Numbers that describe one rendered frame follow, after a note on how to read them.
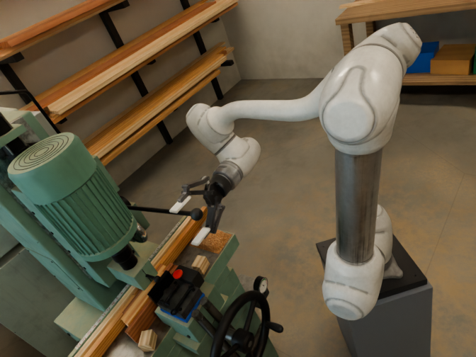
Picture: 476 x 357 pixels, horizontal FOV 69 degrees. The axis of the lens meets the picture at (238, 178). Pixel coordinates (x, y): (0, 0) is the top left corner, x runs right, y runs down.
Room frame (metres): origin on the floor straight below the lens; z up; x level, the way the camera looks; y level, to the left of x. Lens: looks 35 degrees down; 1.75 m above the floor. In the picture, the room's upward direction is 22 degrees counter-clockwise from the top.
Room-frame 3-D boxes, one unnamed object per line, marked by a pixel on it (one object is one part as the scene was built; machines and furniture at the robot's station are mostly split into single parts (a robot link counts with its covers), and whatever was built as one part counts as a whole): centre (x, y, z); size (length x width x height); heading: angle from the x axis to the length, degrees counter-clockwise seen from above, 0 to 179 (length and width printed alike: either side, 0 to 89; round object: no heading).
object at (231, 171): (0.95, 0.03, 1.10); 0.09 x 0.06 x 0.09; 46
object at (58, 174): (0.80, 0.41, 1.32); 0.18 x 0.18 x 0.31
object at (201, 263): (0.80, 0.22, 0.92); 0.04 x 0.03 x 0.04; 142
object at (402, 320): (0.77, -0.34, 0.30); 0.30 x 0.30 x 0.60; 86
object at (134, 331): (0.71, 0.37, 0.93); 0.24 x 0.01 x 0.06; 136
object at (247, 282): (0.89, 0.12, 0.58); 0.12 x 0.08 x 0.08; 46
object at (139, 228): (0.98, 0.41, 1.02); 0.12 x 0.03 x 0.12; 46
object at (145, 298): (0.71, 0.39, 0.94); 0.18 x 0.02 x 0.07; 136
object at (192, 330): (0.66, 0.27, 0.91); 0.15 x 0.14 x 0.09; 136
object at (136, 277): (0.81, 0.42, 0.99); 0.14 x 0.07 x 0.09; 46
